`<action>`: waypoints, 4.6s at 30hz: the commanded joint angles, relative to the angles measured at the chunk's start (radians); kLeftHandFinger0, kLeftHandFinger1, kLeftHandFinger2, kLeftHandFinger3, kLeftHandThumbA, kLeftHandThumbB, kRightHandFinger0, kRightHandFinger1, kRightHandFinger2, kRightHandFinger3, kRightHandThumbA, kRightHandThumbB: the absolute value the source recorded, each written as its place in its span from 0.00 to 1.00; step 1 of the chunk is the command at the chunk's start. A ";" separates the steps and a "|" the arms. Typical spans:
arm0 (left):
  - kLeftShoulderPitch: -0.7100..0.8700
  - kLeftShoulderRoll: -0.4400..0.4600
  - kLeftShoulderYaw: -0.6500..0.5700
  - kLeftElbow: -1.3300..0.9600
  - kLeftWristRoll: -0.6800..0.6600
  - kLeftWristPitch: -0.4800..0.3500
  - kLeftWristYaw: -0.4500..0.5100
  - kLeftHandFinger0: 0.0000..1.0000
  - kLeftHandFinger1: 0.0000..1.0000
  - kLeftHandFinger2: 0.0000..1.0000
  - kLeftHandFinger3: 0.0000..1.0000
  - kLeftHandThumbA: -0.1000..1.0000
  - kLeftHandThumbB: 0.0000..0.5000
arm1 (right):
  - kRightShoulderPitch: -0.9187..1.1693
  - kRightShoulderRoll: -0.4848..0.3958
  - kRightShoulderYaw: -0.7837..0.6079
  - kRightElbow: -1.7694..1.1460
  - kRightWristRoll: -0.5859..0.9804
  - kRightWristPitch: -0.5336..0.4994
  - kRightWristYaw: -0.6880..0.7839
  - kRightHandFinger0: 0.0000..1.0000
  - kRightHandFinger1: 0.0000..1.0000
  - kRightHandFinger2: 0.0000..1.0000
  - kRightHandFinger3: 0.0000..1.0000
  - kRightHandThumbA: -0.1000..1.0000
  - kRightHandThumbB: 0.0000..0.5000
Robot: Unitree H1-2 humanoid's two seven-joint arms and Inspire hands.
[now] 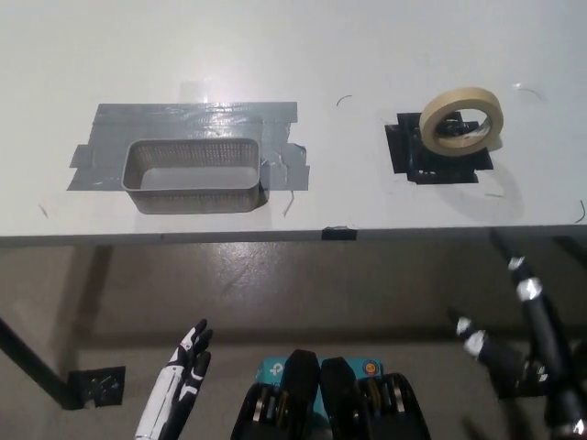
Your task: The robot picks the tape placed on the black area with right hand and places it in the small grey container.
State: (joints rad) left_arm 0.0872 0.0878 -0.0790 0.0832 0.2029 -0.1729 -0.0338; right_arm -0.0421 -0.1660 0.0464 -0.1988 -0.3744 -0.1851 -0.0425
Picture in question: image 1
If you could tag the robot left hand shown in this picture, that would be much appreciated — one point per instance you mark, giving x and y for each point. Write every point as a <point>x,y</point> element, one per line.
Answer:
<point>167,389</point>

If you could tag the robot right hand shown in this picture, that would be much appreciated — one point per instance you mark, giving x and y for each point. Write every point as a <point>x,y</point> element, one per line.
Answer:
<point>541,321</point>

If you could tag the beige masking tape roll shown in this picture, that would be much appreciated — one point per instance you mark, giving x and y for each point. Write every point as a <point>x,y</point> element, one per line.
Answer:
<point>428,124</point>

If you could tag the small grey mesh container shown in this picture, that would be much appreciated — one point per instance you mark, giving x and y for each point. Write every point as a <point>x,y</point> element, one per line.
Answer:
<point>192,183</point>

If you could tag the black tape patch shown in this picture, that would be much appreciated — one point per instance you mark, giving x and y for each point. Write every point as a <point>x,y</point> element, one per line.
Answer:
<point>403,146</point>

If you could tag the teal cardboard box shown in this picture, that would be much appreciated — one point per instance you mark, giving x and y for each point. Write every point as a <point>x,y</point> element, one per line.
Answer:
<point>270,372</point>

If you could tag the black table leg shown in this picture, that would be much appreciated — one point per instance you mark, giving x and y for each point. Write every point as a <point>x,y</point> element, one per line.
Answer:
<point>32,362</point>

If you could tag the grey duct tape patch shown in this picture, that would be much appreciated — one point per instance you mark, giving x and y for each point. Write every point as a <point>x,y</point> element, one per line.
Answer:
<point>183,119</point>

